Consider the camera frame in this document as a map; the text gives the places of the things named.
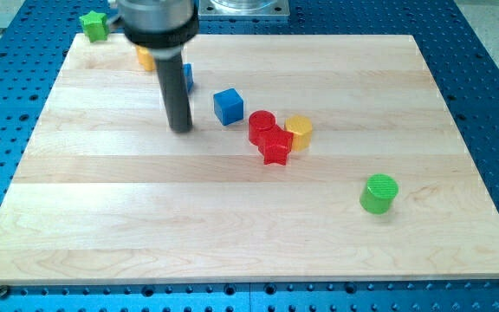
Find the yellow heart block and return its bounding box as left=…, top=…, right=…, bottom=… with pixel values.
left=135, top=45, right=156, bottom=72

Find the red cylinder block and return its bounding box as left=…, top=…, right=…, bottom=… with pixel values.
left=248, top=110, right=276, bottom=146

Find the red star block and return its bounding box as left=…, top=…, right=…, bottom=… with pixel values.
left=258, top=126, right=294, bottom=166

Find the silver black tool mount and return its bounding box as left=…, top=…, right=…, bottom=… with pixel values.
left=117, top=0, right=199, bottom=56

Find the blue triangle block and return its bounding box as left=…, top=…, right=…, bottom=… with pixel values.
left=183, top=63, right=194, bottom=93

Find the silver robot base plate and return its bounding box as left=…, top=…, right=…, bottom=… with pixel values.
left=198, top=0, right=290, bottom=22

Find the yellow hexagon block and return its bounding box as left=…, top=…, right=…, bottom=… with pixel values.
left=284, top=115, right=313, bottom=151

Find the blue perforated table plate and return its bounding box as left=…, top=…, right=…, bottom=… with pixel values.
left=0, top=1, right=499, bottom=311

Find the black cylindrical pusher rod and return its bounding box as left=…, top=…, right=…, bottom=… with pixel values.
left=156, top=54, right=192, bottom=133

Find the blue cube block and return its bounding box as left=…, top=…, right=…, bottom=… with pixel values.
left=213, top=88, right=244, bottom=126

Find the green cylinder block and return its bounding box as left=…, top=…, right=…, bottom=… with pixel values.
left=360, top=173, right=399, bottom=215

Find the green star block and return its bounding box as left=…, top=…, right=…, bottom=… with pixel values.
left=79, top=10, right=109, bottom=42

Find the light wooden board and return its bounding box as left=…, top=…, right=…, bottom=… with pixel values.
left=0, top=34, right=499, bottom=285

